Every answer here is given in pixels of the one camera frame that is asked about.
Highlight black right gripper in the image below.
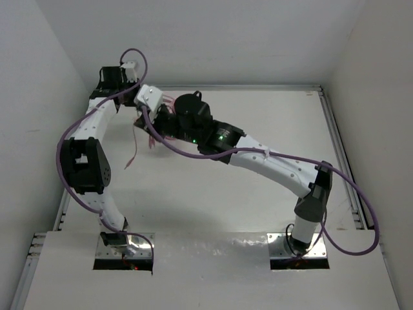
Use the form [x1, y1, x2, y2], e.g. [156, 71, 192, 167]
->
[136, 102, 200, 143]

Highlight pink headphones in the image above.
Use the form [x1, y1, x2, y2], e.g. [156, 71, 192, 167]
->
[163, 94, 176, 114]

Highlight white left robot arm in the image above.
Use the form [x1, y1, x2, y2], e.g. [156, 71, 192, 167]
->
[57, 61, 140, 251]

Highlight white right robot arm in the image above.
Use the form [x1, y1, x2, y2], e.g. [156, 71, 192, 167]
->
[134, 87, 332, 256]

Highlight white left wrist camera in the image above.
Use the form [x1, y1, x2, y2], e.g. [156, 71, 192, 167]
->
[120, 61, 139, 83]

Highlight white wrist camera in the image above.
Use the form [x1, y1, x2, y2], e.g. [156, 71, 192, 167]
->
[134, 84, 163, 112]
[120, 61, 139, 83]

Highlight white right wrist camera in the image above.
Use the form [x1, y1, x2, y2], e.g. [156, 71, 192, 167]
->
[134, 84, 163, 112]

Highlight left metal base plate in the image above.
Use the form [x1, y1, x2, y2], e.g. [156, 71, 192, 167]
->
[95, 232, 155, 260]

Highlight metal base plate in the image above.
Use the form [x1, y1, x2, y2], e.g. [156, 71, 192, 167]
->
[95, 232, 155, 260]
[267, 232, 327, 260]

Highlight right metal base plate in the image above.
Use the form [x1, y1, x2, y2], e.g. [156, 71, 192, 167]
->
[267, 232, 327, 260]

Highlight aluminium table frame rail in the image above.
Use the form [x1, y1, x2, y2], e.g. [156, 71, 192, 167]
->
[11, 85, 388, 309]

